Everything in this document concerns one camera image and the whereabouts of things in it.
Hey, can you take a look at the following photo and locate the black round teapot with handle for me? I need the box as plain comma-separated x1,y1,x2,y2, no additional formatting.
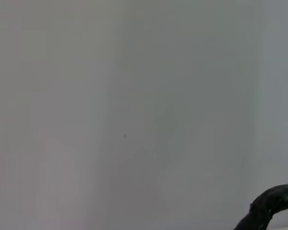
232,183,288,230

